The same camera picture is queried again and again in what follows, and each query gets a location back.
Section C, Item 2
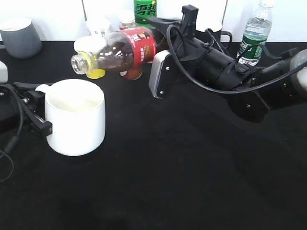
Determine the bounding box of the white paper cup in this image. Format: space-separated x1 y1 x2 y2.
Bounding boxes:
85 17 112 37

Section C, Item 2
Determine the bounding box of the white ceramic mug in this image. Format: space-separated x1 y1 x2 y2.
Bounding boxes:
36 79 106 156

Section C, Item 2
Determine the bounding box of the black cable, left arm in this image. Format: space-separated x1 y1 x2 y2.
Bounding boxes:
0 84 24 182

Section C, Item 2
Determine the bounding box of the clear water bottle green label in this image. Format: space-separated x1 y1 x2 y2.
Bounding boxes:
237 0 274 66

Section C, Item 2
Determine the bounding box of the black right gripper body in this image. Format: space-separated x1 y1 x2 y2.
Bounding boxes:
167 35 252 90

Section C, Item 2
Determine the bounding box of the iced tea bottle red label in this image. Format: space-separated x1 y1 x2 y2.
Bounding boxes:
71 26 168 75

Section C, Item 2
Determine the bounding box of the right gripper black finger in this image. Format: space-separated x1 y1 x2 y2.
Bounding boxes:
180 5 199 38
146 16 181 34

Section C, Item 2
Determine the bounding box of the black ceramic mug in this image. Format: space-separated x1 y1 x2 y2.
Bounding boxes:
195 21 232 49

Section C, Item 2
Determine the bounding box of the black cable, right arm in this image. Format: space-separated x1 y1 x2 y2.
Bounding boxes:
166 24 307 92

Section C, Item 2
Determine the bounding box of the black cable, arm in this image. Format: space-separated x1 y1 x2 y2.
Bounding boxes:
0 84 24 182
166 24 307 92

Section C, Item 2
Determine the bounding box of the yellow plastic cup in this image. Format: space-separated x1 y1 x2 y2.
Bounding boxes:
71 36 106 79

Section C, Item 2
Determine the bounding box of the grey ceramic mug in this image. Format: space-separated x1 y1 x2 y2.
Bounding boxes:
0 17 42 59

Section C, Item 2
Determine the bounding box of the black tablecloth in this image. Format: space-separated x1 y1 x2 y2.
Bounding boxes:
0 40 307 230

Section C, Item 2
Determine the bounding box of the small brown-cap bottle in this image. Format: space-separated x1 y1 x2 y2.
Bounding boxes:
119 10 136 30

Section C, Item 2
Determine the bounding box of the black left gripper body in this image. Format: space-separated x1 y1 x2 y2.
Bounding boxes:
12 82 53 137

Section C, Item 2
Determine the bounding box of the green Sprite bottle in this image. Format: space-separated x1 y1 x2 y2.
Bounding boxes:
134 0 157 26

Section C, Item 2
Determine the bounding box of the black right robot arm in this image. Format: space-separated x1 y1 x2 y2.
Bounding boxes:
147 5 307 123

